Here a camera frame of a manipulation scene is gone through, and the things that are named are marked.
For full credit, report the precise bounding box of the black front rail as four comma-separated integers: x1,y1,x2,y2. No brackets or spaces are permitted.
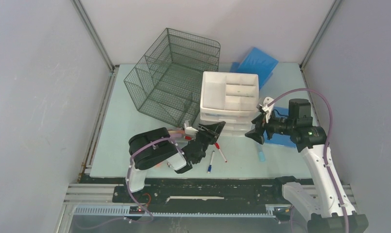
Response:
113,176,307,216

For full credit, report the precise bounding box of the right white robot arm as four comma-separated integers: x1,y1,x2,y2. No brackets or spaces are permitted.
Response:
245,97,369,233

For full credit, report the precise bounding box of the white plastic drawer organizer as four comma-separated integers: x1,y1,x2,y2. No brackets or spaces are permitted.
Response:
200,71,259,136

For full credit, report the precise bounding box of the green wire mesh basket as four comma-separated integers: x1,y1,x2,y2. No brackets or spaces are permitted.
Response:
124,28,221,127

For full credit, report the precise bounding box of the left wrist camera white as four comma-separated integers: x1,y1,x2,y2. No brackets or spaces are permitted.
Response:
183,120,198,135

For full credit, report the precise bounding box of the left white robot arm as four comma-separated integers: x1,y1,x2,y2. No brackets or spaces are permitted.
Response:
124,120,226,202

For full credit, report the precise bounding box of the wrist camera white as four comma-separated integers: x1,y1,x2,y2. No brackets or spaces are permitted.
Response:
257,97,274,123
183,120,198,135

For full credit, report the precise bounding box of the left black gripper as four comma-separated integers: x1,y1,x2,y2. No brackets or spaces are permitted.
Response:
194,121,225,154

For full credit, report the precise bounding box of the clear blue tip highlighter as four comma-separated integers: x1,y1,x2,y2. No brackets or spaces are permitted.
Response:
256,144,266,162

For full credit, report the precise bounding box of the blue folder at back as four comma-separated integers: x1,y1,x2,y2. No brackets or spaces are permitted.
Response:
230,47,279,89

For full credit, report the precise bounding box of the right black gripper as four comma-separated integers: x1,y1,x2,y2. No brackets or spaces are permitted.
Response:
245,108,295,145

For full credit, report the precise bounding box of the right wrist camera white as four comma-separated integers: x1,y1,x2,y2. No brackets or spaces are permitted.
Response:
257,97,274,123

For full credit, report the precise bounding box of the blue folder at right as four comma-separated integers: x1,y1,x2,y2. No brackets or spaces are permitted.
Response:
264,107,296,149

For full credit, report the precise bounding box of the red cap marker middle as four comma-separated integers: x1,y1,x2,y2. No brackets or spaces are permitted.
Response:
215,143,228,163

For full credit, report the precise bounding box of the blue cap whiteboard marker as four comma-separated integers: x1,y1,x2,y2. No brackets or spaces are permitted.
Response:
207,150,215,174

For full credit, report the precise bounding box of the blue folder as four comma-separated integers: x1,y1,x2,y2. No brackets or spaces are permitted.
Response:
230,47,279,89
264,107,296,149

